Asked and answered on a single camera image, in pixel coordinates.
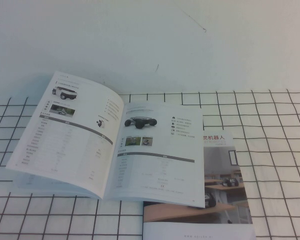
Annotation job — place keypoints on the white product brochure book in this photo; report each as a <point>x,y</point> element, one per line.
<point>102,150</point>

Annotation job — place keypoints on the robot photo cover brochure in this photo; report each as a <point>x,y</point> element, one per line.
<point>227,175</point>

